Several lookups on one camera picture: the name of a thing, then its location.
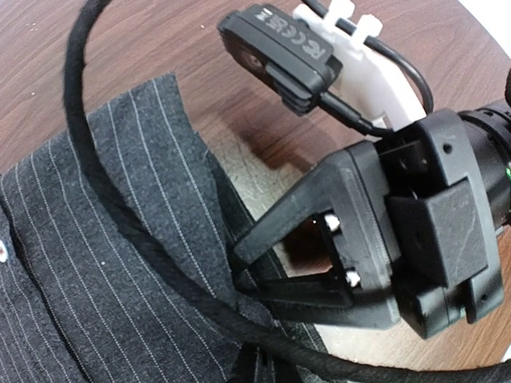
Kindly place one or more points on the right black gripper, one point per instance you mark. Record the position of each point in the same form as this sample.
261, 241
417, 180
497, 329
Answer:
446, 205

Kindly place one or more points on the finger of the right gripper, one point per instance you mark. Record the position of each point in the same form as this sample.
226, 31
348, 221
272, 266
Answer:
324, 299

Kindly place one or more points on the dark pinstriped shirt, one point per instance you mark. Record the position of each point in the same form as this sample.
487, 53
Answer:
78, 301

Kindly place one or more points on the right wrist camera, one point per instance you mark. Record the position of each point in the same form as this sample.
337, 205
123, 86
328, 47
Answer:
316, 57

